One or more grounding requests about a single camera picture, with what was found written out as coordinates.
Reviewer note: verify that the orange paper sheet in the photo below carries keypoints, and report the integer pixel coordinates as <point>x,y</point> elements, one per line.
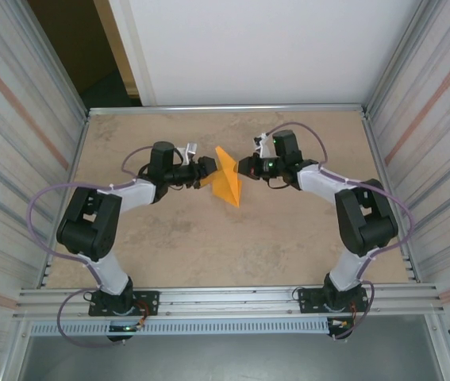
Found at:
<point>228,182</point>

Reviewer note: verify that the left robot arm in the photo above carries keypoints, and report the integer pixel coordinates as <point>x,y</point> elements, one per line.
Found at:
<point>85,230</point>

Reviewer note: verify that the circuit board with green light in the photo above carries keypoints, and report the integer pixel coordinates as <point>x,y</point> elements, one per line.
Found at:
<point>123,328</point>

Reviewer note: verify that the aluminium table edge rail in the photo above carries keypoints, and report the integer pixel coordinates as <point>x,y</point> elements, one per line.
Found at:
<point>224,110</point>

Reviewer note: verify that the aluminium table side rail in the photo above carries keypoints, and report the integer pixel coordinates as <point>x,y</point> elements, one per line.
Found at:
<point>375,151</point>
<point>66,198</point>

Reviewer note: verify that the wide aluminium mounting rail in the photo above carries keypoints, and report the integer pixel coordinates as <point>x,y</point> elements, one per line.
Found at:
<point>224,299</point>

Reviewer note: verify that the aluminium frame post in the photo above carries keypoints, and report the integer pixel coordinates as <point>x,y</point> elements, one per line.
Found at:
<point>394,59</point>
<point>61,67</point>

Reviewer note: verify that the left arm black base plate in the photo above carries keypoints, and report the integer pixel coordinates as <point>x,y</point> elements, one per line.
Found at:
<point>147,303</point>

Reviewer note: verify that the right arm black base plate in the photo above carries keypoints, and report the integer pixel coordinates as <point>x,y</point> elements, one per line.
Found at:
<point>308,301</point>

